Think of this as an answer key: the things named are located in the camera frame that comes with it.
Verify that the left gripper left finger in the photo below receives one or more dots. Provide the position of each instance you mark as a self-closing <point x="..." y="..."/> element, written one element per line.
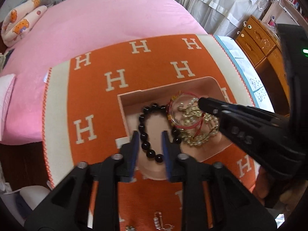
<point x="129" y="151"/>

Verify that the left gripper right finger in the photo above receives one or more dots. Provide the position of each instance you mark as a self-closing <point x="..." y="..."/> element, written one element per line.
<point x="174" y="168"/>

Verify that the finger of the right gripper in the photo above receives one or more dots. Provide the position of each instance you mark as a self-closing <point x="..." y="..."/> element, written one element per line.
<point x="212" y="106"/>

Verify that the clear red string bangle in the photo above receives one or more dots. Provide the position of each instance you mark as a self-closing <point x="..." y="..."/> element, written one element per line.
<point x="183" y="110"/>

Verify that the pearl safety pin brooch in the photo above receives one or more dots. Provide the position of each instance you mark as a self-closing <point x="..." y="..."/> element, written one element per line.
<point x="158" y="222"/>

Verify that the pink jewelry tray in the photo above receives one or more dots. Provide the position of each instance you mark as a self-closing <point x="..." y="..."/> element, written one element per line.
<point x="146" y="112"/>

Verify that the blue white paper sheet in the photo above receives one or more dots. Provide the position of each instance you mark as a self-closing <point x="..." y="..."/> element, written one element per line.
<point x="248" y="73"/>

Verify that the orange H-pattern blanket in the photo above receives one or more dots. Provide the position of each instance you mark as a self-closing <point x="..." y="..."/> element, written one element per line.
<point x="92" y="103"/>

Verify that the wooden dresser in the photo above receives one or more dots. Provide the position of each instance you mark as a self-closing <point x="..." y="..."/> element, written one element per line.
<point x="263" y="50"/>

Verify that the white lace covered furniture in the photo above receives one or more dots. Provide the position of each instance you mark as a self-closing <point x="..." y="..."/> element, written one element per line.
<point x="224" y="17"/>

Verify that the white chair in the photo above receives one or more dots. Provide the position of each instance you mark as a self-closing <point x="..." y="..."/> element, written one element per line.
<point x="28" y="198"/>

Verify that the pink bed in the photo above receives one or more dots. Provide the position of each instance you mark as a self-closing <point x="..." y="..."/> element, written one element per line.
<point x="69" y="29"/>

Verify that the white pillow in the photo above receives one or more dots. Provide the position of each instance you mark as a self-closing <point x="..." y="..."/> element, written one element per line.
<point x="7" y="84"/>

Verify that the bear print rolled quilt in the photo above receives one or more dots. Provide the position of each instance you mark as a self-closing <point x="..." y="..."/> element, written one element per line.
<point x="20" y="21"/>

